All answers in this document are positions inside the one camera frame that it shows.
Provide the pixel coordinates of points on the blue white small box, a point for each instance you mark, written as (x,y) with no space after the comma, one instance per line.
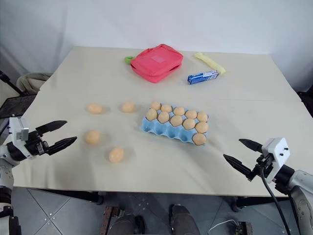
(203,77)

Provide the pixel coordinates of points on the dark rounded shape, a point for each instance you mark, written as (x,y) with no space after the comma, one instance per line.
(183,220)
(128,225)

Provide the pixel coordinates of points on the rusty metal stand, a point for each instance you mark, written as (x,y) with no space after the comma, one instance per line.
(111,220)
(244,228)

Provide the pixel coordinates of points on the blue egg tray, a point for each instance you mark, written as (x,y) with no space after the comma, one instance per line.
(159,128)

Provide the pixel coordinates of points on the black tripod stand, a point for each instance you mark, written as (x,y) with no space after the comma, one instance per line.
(9,84)

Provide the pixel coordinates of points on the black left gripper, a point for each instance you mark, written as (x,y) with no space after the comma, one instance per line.
(36,144)

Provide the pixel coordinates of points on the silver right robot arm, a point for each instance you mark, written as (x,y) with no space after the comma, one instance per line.
(302,193)

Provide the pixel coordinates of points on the yellow rolled cloth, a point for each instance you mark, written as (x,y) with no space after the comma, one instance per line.
(210,62)

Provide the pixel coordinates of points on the tan egg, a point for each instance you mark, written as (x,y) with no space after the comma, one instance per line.
(116,155)
(176,120)
(188,124)
(201,127)
(128,106)
(191,114)
(202,116)
(93,136)
(155,105)
(94,108)
(151,114)
(163,117)
(179,110)
(166,108)
(199,139)

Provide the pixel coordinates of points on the black table frame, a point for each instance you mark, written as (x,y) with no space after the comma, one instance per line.
(73,194)

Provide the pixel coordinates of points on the black mesh plate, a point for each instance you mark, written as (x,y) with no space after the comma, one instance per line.
(17,105)

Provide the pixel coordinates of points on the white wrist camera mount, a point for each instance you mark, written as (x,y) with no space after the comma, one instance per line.
(277,151)
(18,127)

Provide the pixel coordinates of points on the pink zip pouch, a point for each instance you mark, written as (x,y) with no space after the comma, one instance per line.
(156,62)

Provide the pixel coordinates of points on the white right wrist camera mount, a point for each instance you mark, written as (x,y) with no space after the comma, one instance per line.
(277,151)

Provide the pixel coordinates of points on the beige fabric bag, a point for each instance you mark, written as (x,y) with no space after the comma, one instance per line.
(31,82)

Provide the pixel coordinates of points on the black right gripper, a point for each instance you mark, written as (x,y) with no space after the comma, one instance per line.
(262,164)

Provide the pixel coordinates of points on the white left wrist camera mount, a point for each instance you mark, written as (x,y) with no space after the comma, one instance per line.
(18,127)

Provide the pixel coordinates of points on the black object at wall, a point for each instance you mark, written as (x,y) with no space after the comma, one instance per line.
(306,100)

